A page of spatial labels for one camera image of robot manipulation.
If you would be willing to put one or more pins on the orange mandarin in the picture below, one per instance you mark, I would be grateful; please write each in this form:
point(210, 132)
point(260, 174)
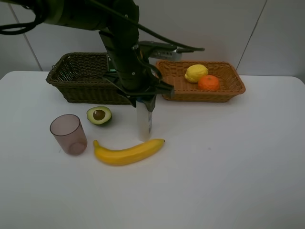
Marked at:
point(209, 82)

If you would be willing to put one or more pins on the yellow lemon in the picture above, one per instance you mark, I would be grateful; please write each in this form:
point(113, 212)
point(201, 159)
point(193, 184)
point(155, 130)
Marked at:
point(195, 72)

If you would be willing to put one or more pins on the translucent pink plastic cup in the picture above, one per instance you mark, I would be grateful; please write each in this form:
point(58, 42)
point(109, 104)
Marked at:
point(69, 133)

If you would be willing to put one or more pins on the yellow banana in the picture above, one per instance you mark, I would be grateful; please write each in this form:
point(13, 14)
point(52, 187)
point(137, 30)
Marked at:
point(127, 156)

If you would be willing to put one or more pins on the white bottle blue cap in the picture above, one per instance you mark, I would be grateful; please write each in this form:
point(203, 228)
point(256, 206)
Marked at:
point(144, 121)

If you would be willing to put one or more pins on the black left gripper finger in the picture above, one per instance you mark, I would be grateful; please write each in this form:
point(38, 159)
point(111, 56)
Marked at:
point(149, 102)
point(131, 99)

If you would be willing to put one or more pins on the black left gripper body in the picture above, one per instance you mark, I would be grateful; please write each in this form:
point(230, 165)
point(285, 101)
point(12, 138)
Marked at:
point(150, 87)

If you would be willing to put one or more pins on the dark green pump bottle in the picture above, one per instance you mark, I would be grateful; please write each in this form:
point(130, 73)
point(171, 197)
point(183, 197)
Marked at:
point(110, 65)

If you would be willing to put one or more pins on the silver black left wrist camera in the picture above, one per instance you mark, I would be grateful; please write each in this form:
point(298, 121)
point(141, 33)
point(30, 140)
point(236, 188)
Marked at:
point(158, 50)

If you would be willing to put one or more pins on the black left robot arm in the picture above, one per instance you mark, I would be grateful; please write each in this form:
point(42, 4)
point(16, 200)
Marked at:
point(121, 75)

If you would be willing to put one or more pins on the halved avocado with pit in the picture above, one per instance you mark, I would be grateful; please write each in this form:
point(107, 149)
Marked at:
point(99, 115)

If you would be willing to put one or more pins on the dark brown wicker basket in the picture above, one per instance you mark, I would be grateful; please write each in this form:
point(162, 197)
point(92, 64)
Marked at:
point(79, 78)

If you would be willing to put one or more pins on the orange wicker basket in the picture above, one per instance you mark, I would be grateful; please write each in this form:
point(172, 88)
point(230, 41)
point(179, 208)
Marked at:
point(173, 73)

